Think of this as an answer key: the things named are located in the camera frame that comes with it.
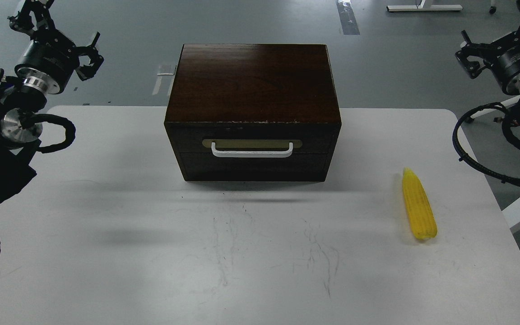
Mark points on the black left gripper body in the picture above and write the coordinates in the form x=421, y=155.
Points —
x=48, y=62

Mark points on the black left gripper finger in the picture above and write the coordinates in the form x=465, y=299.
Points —
x=88, y=71
x=32, y=16

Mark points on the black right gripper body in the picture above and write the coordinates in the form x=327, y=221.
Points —
x=506, y=64

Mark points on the wooden drawer with white handle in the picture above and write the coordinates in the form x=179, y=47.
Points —
x=253, y=152

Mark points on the yellow corn cob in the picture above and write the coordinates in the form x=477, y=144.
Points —
x=418, y=208

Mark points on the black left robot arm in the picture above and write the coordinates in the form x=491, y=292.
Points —
x=25, y=130

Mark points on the dark wooden drawer cabinet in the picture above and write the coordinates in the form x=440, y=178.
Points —
x=253, y=84

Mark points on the white floor tape marks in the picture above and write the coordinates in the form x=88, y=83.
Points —
x=165, y=77

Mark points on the white table leg base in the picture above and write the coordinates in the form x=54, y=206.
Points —
x=424, y=6

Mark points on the grey floor tape strip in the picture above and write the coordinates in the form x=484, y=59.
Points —
x=347, y=18

